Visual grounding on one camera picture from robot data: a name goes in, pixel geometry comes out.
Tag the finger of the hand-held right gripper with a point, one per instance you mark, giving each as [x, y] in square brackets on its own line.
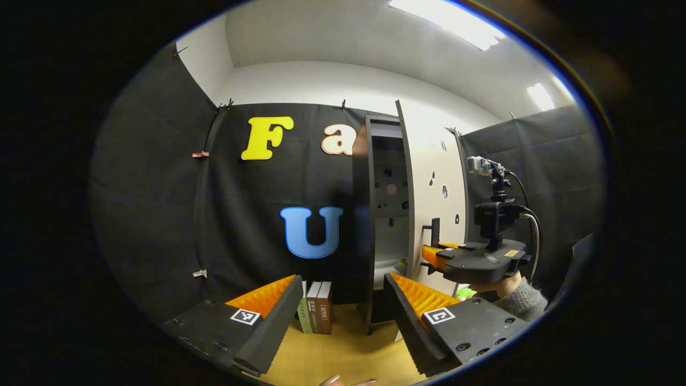
[434, 256]

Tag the dark grey board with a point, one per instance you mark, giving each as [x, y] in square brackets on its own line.
[576, 268]

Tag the black backdrop cloth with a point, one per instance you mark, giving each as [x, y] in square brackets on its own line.
[161, 187]

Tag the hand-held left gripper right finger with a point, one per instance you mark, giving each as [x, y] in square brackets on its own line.
[410, 327]

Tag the beige cabinet door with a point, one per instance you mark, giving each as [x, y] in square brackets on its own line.
[439, 161]

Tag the long ceiling light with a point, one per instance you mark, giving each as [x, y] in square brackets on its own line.
[455, 24]

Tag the brown book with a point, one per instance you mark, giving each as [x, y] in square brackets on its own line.
[325, 311]
[313, 311]

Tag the green and pink plush toy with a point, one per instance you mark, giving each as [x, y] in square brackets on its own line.
[465, 293]

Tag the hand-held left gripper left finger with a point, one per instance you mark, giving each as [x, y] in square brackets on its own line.
[276, 327]

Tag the pale green bottle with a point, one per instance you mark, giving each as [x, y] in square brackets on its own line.
[401, 266]

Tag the small ceiling light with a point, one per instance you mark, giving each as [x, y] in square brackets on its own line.
[541, 96]

